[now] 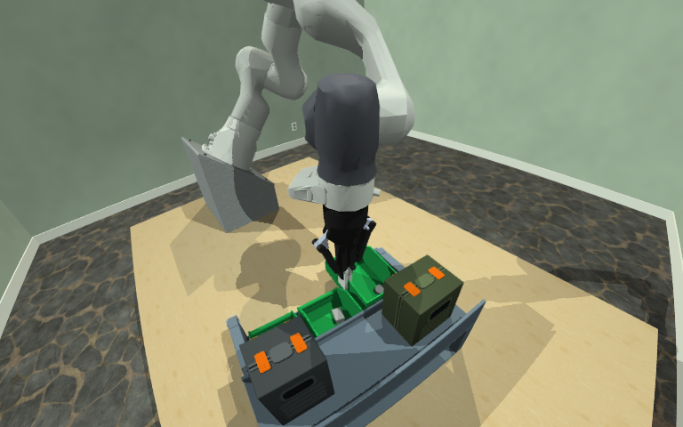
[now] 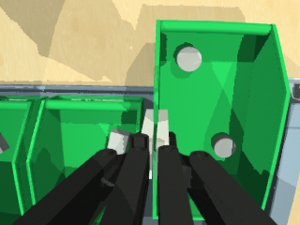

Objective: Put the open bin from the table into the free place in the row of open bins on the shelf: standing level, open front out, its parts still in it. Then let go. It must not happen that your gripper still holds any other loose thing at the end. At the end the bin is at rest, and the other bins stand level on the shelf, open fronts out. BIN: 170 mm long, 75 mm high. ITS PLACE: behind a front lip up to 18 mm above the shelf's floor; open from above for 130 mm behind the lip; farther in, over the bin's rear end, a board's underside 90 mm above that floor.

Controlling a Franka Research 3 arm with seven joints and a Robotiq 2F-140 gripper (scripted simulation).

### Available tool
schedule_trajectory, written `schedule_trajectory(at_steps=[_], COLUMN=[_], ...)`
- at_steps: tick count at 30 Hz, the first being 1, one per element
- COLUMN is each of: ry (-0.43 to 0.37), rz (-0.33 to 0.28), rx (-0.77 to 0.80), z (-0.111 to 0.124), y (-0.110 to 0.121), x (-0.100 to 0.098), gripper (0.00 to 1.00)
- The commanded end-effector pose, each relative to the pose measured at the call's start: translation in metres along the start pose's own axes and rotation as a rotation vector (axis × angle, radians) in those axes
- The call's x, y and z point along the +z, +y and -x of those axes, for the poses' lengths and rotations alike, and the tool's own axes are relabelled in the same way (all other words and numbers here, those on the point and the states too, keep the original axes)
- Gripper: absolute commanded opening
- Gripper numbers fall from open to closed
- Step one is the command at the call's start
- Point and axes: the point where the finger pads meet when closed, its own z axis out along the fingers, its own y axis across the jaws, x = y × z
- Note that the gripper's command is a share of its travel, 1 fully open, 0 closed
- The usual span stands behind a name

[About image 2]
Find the green bin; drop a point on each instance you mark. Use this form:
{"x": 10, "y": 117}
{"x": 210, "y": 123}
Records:
{"x": 71, "y": 129}
{"x": 241, "y": 89}
{"x": 17, "y": 127}

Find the grey disc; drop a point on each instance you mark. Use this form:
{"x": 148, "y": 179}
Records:
{"x": 223, "y": 146}
{"x": 189, "y": 58}

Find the small white block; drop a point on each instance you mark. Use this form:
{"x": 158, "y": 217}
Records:
{"x": 119, "y": 140}

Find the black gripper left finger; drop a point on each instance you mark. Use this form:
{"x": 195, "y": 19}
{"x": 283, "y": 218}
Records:
{"x": 80, "y": 198}

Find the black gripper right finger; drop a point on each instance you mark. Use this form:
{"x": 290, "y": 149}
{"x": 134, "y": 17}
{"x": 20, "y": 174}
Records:
{"x": 218, "y": 197}

